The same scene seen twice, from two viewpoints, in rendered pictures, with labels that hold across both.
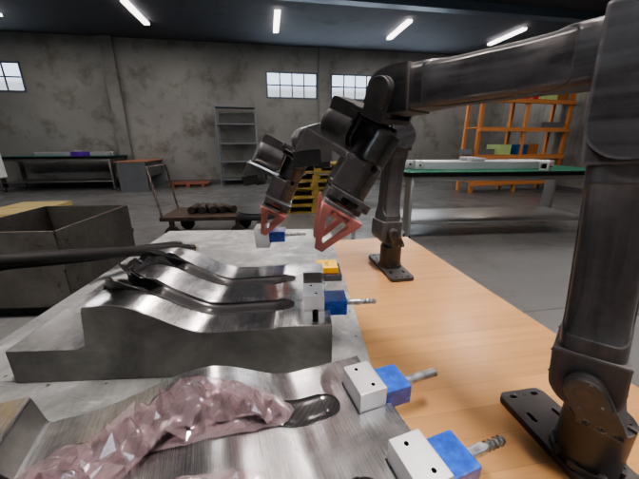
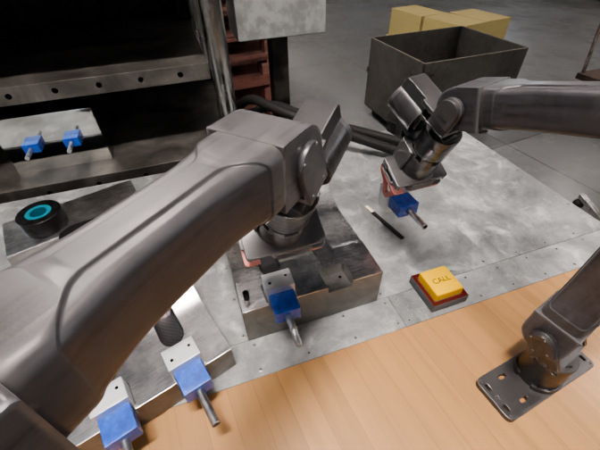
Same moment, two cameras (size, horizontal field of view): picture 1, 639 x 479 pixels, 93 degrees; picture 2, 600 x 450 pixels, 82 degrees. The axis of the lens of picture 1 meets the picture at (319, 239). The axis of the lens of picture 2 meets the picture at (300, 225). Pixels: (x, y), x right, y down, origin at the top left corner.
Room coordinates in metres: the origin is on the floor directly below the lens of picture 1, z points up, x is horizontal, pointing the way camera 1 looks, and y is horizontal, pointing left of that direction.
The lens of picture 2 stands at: (0.42, -0.36, 1.37)
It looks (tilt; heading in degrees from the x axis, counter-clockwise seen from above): 42 degrees down; 75
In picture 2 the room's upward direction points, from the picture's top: 1 degrees counter-clockwise
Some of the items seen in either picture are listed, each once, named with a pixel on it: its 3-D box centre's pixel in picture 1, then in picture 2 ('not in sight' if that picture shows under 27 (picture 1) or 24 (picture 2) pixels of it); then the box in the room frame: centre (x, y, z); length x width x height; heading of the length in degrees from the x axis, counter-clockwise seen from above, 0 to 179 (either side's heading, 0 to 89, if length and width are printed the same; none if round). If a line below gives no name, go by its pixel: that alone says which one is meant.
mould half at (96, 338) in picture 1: (199, 300); (277, 212); (0.53, 0.24, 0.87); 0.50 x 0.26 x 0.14; 93
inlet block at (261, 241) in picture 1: (280, 234); (405, 207); (0.77, 0.10, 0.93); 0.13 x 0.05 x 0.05; 93
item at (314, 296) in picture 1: (339, 301); (287, 311); (0.48, -0.04, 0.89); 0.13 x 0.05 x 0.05; 93
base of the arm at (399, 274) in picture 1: (390, 256); (545, 363); (0.86, -0.21, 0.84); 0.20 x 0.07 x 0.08; 10
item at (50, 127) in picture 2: not in sight; (66, 109); (-0.06, 1.01, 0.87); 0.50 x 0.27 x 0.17; 93
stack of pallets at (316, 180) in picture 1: (312, 185); not in sight; (5.60, 0.13, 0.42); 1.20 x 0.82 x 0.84; 101
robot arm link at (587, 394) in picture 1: (596, 387); not in sight; (0.27, -0.31, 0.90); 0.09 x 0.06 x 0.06; 136
